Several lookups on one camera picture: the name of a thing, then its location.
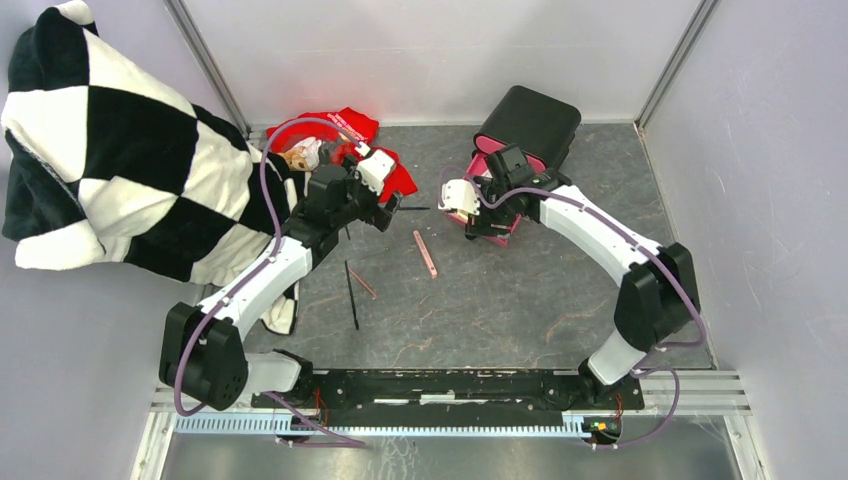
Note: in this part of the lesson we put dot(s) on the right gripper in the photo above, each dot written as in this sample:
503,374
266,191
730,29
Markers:
481,225

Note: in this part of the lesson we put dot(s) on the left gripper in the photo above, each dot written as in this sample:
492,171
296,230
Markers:
375,215

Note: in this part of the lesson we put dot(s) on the black pink drawer organizer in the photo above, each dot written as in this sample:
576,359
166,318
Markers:
530,122

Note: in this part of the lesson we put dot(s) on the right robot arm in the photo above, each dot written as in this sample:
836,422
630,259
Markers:
657,305

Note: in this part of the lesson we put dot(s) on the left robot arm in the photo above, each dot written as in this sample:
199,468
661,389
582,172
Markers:
202,353

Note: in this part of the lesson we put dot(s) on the red cloth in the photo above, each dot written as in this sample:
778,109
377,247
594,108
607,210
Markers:
343,129

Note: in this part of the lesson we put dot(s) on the black thin brush stick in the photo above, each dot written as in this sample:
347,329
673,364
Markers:
351,295

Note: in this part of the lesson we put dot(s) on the rose pencil near mirror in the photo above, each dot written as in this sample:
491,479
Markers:
363,283

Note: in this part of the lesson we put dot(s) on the small plush doll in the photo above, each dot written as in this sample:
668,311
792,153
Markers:
307,154

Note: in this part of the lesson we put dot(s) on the black white checkered blanket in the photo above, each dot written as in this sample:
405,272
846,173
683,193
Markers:
110,165

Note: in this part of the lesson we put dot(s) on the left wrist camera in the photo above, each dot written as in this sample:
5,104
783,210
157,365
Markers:
374,167

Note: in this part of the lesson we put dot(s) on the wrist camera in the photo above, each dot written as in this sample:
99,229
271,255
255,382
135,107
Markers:
459,197
374,167

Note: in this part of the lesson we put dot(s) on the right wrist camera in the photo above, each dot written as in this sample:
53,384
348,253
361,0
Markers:
459,197

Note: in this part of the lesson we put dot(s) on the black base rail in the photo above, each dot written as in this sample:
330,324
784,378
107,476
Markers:
424,398

